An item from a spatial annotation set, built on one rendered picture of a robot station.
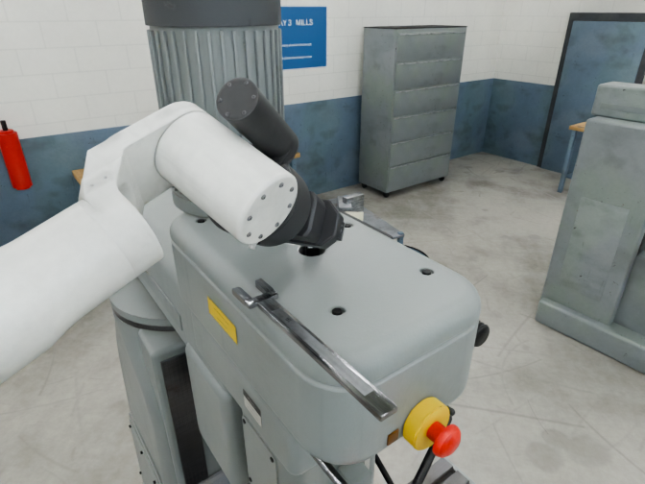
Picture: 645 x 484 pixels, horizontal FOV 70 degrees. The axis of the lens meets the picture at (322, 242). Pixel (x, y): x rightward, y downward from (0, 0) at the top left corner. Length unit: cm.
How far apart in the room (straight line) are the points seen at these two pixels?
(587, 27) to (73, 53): 614
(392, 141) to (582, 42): 306
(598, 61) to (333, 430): 714
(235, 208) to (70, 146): 450
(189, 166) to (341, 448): 33
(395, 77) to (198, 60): 502
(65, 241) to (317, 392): 28
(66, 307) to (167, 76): 47
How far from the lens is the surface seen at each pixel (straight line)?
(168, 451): 131
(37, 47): 470
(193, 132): 37
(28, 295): 32
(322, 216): 52
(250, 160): 35
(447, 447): 56
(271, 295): 53
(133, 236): 33
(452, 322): 54
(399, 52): 564
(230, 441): 93
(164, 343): 110
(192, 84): 70
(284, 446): 65
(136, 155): 38
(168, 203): 120
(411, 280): 58
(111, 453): 302
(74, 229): 33
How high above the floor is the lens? 219
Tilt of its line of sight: 27 degrees down
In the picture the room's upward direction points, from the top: straight up
